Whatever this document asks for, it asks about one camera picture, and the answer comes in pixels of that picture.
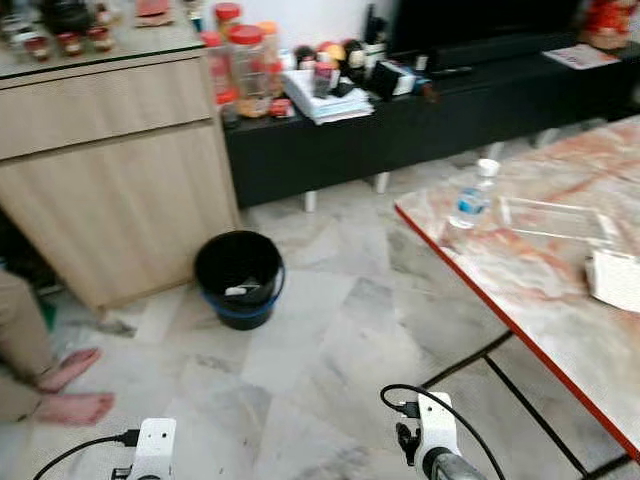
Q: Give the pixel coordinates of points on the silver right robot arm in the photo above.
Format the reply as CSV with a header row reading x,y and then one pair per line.
x,y
455,470

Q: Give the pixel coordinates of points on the black rubbish bucket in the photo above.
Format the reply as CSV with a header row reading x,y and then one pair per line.
x,y
215,270

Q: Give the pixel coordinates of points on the small white paper box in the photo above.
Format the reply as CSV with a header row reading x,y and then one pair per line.
x,y
615,280

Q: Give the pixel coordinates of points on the clear plastic tray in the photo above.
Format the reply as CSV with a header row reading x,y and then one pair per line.
x,y
555,222

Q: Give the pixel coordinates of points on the marble pattern table red edge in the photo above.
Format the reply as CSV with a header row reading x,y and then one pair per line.
x,y
560,320

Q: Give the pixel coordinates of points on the clear plastic water bottle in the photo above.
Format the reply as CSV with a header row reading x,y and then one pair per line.
x,y
470,203

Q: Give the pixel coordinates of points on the red and white magazine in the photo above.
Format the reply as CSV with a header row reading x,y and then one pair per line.
x,y
582,57

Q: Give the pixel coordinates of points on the red ornament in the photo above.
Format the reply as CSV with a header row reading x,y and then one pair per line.
x,y
605,22

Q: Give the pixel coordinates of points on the black TV console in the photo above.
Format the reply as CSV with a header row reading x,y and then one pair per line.
x,y
450,120

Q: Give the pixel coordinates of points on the black television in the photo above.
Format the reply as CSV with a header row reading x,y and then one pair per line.
x,y
480,25

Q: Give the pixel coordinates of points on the black and white box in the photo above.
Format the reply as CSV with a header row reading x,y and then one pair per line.
x,y
397,80

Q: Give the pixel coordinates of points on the white paper stack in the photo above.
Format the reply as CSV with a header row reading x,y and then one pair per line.
x,y
320,105

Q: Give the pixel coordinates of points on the large clear red-lid jar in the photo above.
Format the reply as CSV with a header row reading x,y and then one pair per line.
x,y
250,75

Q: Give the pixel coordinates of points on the slim red-lid jar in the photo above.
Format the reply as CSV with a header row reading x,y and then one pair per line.
x,y
217,75

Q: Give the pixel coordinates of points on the light wooden cabinet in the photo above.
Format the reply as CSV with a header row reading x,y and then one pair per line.
x,y
110,190

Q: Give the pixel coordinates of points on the barefoot person in beige trousers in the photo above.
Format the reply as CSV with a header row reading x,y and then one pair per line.
x,y
20,340

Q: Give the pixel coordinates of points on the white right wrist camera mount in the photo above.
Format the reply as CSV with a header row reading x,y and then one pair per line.
x,y
436,430

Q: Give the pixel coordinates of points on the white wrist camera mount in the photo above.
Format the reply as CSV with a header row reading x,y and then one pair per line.
x,y
155,450
436,430

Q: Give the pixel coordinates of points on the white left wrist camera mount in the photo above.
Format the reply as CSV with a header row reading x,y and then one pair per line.
x,y
155,450

